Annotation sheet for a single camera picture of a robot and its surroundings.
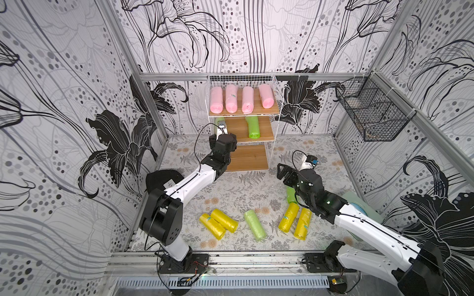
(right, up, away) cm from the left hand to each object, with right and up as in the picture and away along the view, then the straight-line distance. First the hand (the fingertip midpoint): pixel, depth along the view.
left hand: (224, 137), depth 86 cm
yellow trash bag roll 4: (+35, -38, -7) cm, 53 cm away
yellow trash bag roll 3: (+32, -35, -3) cm, 47 cm away
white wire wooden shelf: (+14, -9, +22) cm, 27 cm away
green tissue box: (+62, -31, -7) cm, 69 cm away
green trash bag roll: (+14, +4, -1) cm, 15 cm away
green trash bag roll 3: (+15, -40, -4) cm, 43 cm away
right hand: (+28, -14, -9) cm, 32 cm away
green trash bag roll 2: (-3, +9, +2) cm, 9 cm away
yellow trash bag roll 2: (+1, -38, -4) cm, 38 cm away
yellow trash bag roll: (-4, -40, -6) cm, 41 cm away
